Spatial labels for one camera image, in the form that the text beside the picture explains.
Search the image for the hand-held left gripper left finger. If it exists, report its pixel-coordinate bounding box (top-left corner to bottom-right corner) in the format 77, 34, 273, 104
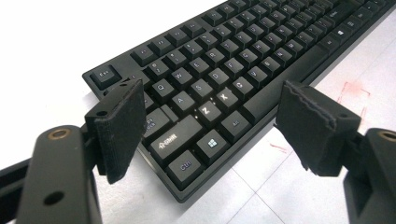
84, 78, 148, 185

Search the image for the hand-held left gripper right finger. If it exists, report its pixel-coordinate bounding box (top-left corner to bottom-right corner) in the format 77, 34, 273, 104
275, 79, 362, 177

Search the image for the black computer keyboard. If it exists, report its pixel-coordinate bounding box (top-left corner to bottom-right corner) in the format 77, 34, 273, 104
81, 0, 396, 203

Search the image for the white table cover board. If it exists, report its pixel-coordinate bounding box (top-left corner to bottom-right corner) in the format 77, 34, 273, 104
0, 0, 396, 224

